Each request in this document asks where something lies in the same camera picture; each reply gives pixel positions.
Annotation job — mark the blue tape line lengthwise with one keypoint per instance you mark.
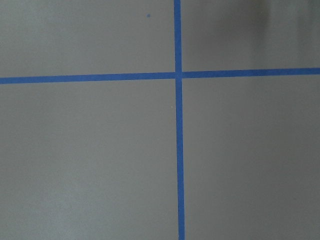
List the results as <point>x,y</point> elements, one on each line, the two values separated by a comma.
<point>179,118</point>

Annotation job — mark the blue tape line crosswise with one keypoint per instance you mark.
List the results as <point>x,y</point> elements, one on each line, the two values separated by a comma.
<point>160,75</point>

